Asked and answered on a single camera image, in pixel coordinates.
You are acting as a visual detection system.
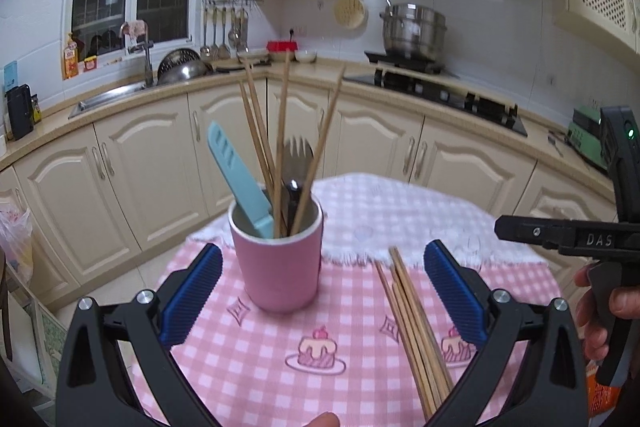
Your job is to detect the hanging steel skimmer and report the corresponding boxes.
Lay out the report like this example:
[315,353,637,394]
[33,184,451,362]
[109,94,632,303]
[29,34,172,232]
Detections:
[229,9,250,54]

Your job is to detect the steel colander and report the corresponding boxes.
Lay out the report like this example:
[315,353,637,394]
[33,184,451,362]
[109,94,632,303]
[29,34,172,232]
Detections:
[157,48,199,80]

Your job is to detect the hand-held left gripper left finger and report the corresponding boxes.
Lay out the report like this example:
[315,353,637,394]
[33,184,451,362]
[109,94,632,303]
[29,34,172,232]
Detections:
[56,243,251,427]

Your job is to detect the pink checked tablecloth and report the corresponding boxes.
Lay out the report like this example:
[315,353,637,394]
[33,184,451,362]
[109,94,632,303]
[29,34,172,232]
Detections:
[137,237,563,427]

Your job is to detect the metal fork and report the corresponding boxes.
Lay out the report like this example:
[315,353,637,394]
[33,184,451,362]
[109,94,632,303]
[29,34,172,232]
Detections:
[281,136,317,188]

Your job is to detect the orange bottle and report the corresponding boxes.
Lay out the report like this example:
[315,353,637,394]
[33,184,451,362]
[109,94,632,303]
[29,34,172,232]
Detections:
[62,33,81,80]

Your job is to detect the white storage rack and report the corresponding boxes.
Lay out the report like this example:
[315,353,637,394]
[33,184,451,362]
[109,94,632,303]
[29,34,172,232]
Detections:
[0,292,69,404]

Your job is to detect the steel sink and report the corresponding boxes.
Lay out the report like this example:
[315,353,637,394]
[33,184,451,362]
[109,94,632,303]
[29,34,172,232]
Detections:
[68,82,151,120]

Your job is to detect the black kettle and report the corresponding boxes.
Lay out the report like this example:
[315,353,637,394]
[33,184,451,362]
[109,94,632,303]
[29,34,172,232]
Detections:
[6,84,35,142]

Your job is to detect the cream base cabinets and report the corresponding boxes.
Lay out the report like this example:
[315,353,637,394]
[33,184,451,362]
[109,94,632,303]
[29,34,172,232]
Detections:
[0,74,621,308]

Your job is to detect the steel steamer pot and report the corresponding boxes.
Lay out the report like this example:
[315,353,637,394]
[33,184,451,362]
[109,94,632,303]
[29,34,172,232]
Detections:
[379,0,448,60]

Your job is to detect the light blue sheathed knife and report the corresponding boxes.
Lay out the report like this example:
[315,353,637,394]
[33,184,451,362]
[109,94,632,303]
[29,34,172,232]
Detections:
[207,122,275,239]

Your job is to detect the beige kitchen countertop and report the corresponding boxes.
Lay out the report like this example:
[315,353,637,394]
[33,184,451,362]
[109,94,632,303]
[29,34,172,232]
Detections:
[0,57,616,190]

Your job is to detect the clear plastic bag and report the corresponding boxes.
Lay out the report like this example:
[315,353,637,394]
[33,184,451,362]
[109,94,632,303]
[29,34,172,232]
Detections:
[0,207,34,279]

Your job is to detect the green electric cooker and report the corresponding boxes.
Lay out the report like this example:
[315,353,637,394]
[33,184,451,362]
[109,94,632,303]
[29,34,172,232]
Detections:
[567,106,614,170]

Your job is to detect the person's left hand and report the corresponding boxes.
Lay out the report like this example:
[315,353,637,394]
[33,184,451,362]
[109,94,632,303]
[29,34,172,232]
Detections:
[292,412,341,427]

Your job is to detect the metal spoon black handle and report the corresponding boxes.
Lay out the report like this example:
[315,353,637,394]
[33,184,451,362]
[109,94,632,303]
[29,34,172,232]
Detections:
[281,178,304,238]

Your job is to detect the black induction cooker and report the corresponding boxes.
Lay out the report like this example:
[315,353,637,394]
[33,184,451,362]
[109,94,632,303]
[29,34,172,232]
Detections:
[364,51,446,76]

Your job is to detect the black gas stove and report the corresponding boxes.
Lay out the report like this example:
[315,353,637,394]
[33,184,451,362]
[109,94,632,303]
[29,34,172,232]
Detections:
[345,67,529,138]

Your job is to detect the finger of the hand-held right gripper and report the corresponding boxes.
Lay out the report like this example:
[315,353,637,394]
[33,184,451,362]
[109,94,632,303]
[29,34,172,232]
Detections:
[494,215,573,254]

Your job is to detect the red container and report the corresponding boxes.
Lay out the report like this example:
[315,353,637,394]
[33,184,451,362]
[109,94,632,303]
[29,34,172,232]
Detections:
[266,40,300,62]

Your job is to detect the round cream trivet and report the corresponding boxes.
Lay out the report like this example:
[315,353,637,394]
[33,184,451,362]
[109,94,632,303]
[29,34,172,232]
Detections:
[334,0,366,28]

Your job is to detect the orange packet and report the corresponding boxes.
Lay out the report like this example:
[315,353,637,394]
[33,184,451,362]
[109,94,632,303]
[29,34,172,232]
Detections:
[586,374,621,418]

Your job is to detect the pile of wooden chopsticks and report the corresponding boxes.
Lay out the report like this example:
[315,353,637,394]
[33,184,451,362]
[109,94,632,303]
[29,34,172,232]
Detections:
[375,247,454,423]

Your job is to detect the steel wok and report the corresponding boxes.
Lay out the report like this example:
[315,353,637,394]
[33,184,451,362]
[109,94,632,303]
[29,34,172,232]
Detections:
[157,59,216,86]

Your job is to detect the hanging steel spatula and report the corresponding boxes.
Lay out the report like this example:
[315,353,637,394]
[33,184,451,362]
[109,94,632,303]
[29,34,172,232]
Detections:
[219,7,231,58]

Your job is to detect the pink cup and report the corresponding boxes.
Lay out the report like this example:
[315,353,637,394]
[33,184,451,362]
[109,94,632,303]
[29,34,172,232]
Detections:
[228,194,324,314]

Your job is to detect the steel faucet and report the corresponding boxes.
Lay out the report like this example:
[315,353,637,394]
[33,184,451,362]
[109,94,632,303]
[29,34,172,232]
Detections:
[127,41,155,88]

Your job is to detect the person's right hand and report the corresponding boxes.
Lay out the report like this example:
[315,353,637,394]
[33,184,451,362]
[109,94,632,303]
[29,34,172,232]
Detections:
[574,264,640,360]

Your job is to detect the pink checkered tablecloth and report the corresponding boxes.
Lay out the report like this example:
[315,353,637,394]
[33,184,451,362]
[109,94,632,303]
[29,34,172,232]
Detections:
[187,173,551,269]

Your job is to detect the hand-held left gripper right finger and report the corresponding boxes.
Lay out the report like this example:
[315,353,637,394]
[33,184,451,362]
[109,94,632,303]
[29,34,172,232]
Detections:
[423,239,588,427]

